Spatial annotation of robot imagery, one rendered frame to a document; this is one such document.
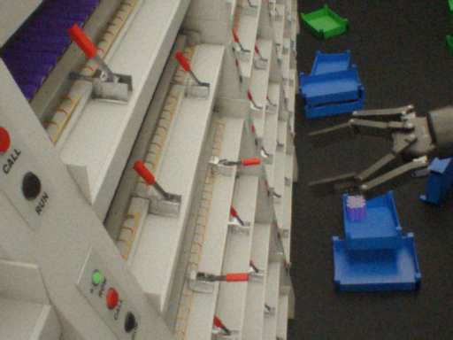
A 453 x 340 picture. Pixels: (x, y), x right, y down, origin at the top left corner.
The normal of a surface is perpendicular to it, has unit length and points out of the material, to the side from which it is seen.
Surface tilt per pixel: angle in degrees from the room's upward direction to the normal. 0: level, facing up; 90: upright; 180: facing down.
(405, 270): 0
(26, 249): 90
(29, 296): 90
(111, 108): 18
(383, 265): 0
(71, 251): 90
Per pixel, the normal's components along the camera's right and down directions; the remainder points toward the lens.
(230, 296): 0.07, -0.70
